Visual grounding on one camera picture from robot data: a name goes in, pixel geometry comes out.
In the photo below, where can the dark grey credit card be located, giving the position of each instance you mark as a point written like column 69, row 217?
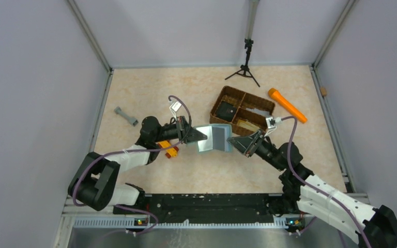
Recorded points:
column 219, row 138

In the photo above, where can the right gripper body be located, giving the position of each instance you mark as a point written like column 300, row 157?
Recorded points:
column 255, row 147

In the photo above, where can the gold card in basket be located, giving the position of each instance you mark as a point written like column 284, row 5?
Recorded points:
column 247, row 125

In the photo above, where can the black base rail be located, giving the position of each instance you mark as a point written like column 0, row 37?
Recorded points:
column 215, row 208

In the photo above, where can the black mini tripod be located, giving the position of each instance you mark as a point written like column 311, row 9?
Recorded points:
column 244, row 70

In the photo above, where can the yellow toy brick car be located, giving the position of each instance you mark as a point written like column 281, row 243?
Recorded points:
column 170, row 152

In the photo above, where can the brown wicker divided basket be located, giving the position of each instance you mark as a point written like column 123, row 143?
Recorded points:
column 241, row 100

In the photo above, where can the orange flashlight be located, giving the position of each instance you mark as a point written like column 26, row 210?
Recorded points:
column 275, row 95

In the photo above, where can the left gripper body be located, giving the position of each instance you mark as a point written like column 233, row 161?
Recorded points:
column 181, row 124

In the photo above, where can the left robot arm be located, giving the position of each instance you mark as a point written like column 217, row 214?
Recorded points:
column 94, row 184

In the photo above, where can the grey card in basket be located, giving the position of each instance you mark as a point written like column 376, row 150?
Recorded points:
column 260, row 112

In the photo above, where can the grey pole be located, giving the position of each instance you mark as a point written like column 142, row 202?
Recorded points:
column 252, row 10

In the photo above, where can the white cable tray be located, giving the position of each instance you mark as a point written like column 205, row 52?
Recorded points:
column 132, row 223

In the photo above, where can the green card holder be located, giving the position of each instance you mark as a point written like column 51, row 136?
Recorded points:
column 206, row 145

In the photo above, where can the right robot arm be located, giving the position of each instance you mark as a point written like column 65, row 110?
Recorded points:
column 365, row 225

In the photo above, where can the grey plastic connector piece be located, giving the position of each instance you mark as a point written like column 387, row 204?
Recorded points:
column 131, row 120

